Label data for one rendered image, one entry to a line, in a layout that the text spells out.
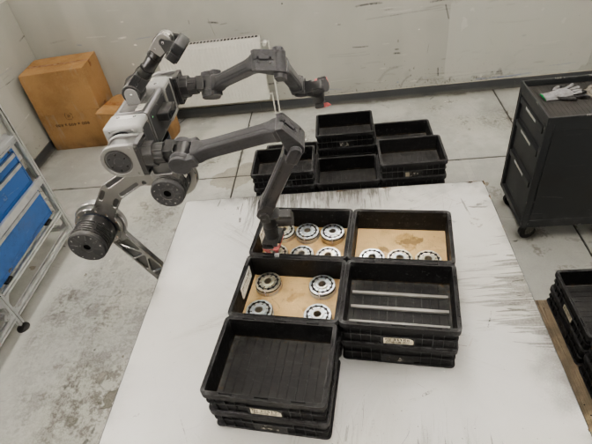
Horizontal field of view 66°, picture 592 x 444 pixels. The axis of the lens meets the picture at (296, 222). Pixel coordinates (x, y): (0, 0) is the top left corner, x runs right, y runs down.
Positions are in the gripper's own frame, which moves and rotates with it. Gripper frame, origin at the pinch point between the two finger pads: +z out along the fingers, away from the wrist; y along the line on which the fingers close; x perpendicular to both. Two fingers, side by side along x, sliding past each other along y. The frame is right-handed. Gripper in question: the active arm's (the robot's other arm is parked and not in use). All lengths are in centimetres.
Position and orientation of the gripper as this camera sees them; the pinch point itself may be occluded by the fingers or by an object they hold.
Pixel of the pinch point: (276, 251)
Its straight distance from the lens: 193.7
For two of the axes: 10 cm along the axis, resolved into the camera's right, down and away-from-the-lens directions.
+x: -9.6, -0.2, 2.6
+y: 2.2, -6.4, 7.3
